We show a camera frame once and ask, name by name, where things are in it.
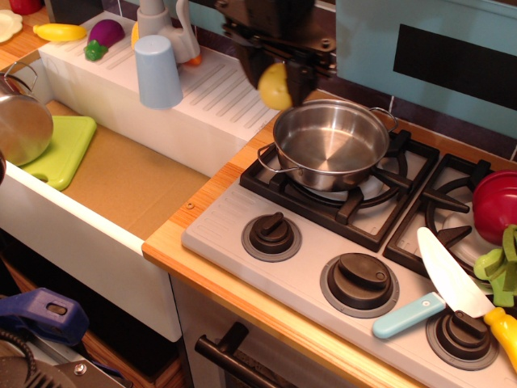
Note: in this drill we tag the black middle stove knob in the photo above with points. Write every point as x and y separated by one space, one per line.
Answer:
359 285

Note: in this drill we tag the steel pot at left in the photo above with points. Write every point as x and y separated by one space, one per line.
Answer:
26 123

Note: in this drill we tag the black burner grate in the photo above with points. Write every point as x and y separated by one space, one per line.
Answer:
445 206
364 215

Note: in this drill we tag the yellow toy squash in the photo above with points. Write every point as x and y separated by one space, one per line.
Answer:
59 32

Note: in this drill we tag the blue clamp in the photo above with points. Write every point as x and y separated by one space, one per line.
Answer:
46 314

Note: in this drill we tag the teal wall cabinet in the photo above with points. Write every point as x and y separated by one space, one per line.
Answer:
454 57
206 18

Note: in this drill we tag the grey stove top panel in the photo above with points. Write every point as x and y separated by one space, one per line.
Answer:
217 236

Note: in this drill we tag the green plastic cutting board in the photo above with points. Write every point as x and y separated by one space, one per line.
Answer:
59 162

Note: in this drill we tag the black right stove knob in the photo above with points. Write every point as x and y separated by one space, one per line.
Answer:
461 341

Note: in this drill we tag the white toy sink basin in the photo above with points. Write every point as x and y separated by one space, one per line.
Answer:
140 167

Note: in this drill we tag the red object top left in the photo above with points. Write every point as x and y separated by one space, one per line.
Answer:
25 7

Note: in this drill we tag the grey toy faucet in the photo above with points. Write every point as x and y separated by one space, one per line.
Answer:
153 18

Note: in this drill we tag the black stove knob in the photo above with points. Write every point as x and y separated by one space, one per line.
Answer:
271 238
461 341
359 285

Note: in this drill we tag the cream flower shaped plate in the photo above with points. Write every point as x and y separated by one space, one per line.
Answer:
10 24

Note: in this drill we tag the light blue plastic cup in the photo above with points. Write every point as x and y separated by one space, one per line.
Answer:
157 73

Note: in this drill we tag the orange toy carrot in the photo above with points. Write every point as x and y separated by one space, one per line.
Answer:
195 61

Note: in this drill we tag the purple toy eggplant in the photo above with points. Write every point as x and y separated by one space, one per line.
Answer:
103 35

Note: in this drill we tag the steel pan with handles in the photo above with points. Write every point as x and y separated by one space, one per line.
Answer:
328 145

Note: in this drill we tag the white toy knife blue handle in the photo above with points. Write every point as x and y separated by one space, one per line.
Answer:
452 288

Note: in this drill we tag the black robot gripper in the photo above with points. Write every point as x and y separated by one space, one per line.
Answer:
264 32

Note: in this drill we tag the black right burner grate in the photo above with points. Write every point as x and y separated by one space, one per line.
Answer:
445 206

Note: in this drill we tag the teal right wall cabinet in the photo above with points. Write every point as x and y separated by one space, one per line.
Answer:
454 57

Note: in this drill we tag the black left stove knob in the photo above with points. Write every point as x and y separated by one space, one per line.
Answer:
271 238

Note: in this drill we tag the red plastic bowl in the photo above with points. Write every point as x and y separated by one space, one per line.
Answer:
494 205

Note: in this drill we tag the yellow toy potato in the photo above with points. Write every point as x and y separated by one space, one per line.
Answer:
273 87

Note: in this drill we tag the black oven door handle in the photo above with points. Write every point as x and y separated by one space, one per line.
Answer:
222 355

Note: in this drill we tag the black left burner grate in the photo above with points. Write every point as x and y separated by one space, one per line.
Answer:
364 215

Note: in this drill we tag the teal left wall cabinet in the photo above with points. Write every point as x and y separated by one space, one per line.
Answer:
206 18

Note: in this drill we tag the green felt toy vegetable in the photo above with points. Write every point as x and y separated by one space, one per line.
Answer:
498 267

